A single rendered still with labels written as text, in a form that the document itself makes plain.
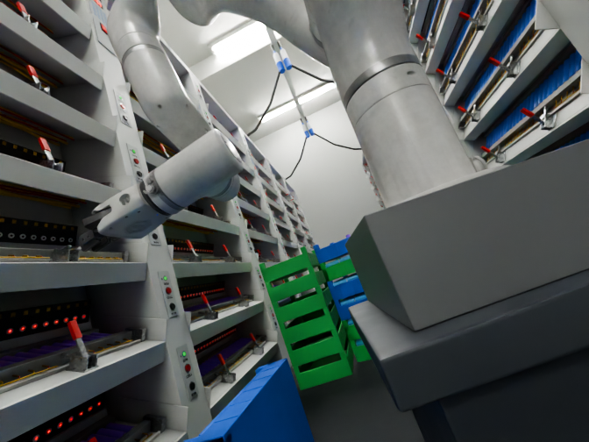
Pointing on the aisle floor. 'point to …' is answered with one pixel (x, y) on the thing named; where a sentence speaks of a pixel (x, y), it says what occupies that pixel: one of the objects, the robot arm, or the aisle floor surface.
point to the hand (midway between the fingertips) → (95, 239)
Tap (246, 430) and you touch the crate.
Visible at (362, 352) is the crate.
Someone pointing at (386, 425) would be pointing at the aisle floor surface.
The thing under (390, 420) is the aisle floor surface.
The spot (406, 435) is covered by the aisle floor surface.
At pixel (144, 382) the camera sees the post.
